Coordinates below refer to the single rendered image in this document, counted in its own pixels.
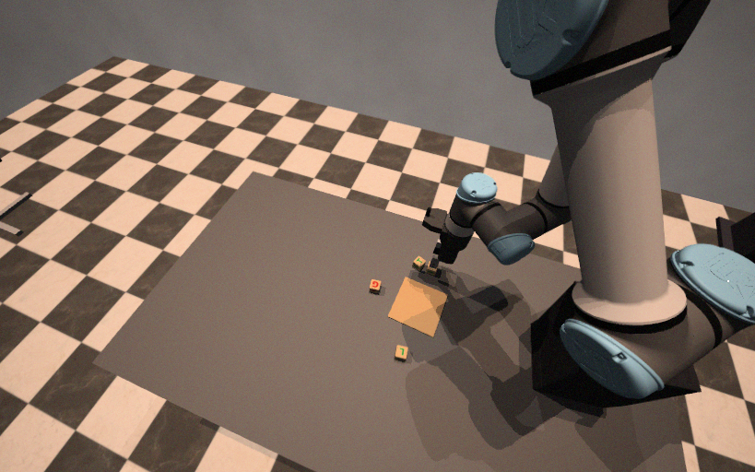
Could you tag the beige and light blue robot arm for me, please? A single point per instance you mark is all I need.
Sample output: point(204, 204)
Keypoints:
point(631, 332)

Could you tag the orange flat mat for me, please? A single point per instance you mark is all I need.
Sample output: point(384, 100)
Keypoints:
point(418, 306)

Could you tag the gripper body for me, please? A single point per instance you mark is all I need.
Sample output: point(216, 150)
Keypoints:
point(453, 239)

